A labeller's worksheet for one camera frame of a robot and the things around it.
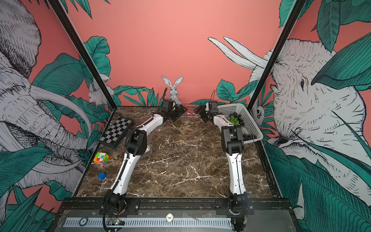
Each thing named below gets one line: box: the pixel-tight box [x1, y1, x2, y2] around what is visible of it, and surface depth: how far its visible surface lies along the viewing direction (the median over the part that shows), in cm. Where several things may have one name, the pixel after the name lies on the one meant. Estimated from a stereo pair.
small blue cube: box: [97, 172, 107, 180], surface depth 84 cm
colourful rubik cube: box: [93, 152, 110, 166], surface depth 88 cm
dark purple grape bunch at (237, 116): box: [228, 111, 245, 127], surface depth 113 cm
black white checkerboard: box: [99, 116, 134, 149], surface depth 102 cm
